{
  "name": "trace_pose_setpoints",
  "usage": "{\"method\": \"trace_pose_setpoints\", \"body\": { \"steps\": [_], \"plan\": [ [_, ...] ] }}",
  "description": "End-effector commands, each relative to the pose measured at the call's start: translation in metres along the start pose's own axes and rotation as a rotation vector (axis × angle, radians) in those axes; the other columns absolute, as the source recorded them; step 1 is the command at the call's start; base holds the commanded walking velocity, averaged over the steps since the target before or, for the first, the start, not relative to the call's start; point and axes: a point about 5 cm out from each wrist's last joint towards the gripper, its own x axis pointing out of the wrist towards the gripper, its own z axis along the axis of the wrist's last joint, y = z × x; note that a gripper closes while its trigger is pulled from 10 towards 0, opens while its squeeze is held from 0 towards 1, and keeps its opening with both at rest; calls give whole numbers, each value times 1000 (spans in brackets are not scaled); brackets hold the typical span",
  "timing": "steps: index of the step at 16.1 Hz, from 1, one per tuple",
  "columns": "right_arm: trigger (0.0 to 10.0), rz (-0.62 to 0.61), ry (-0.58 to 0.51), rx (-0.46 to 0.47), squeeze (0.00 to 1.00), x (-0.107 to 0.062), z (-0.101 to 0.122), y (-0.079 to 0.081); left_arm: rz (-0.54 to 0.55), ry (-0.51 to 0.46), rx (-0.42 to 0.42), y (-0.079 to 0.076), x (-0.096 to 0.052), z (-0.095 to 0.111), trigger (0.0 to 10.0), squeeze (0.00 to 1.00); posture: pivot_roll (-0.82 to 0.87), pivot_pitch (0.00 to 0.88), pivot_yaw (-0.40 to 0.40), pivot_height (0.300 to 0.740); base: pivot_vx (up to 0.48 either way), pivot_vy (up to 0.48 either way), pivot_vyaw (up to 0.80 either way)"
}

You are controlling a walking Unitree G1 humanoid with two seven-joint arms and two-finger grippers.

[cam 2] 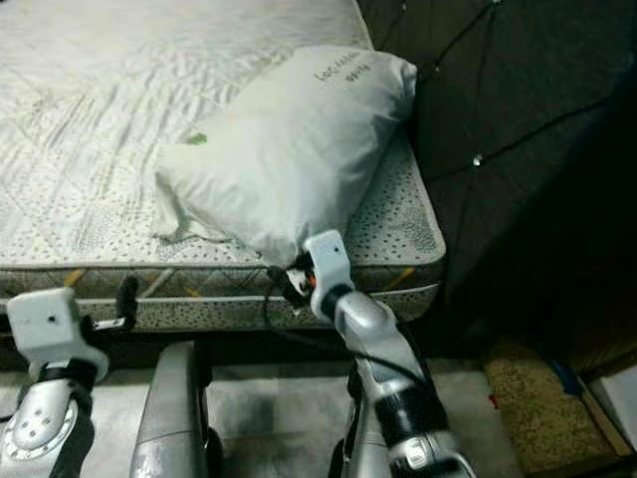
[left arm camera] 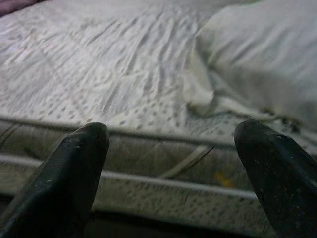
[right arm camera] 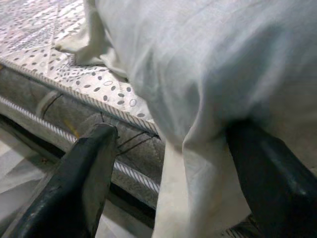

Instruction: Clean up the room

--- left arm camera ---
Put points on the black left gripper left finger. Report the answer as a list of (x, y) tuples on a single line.
[(54, 186)]

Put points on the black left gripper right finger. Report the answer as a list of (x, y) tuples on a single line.
[(284, 186)]

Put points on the white pillow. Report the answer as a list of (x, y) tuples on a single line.
[(260, 49)]

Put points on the white quilted mattress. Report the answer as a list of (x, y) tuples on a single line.
[(111, 62)]

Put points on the purple cartoon print blanket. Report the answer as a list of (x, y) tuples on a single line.
[(15, 5)]

